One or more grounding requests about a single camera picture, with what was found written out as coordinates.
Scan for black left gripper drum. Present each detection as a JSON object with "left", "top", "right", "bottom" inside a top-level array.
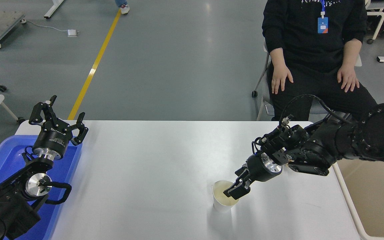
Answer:
[{"left": 33, "top": 122, "right": 74, "bottom": 158}]

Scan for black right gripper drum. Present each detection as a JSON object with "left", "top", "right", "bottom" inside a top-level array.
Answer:
[{"left": 245, "top": 154, "right": 272, "bottom": 182}]

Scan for white paper cup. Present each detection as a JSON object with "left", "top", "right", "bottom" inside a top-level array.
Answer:
[{"left": 212, "top": 180, "right": 240, "bottom": 213}]

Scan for person's right hand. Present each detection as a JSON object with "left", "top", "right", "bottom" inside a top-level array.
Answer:
[{"left": 271, "top": 65, "right": 294, "bottom": 95}]

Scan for person's left hand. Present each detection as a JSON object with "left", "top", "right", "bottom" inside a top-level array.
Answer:
[{"left": 337, "top": 64, "right": 360, "bottom": 93}]

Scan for chair legs with casters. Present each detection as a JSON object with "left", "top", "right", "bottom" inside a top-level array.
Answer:
[{"left": 0, "top": 67, "right": 26, "bottom": 124}]

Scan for white grey office chair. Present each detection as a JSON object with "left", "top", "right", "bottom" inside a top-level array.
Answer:
[{"left": 251, "top": 43, "right": 362, "bottom": 122}]

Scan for grey wheeled platform cart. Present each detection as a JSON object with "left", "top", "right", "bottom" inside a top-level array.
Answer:
[{"left": 0, "top": 10, "right": 27, "bottom": 50}]

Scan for white table leg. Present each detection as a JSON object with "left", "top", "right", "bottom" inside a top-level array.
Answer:
[{"left": 44, "top": 0, "right": 65, "bottom": 19}]

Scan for large pale plastic bin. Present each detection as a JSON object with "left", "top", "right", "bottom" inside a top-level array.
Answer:
[{"left": 332, "top": 160, "right": 384, "bottom": 240}]

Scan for walking person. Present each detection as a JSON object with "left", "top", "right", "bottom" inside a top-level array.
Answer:
[{"left": 115, "top": 0, "right": 130, "bottom": 14}]

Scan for seated person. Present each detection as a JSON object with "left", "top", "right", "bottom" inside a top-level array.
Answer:
[{"left": 262, "top": 0, "right": 377, "bottom": 121}]

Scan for white framed chair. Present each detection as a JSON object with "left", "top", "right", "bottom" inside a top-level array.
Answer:
[{"left": 365, "top": 0, "right": 384, "bottom": 44}]

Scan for white floor cable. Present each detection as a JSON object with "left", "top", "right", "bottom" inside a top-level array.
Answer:
[{"left": 25, "top": 21, "right": 68, "bottom": 33}]

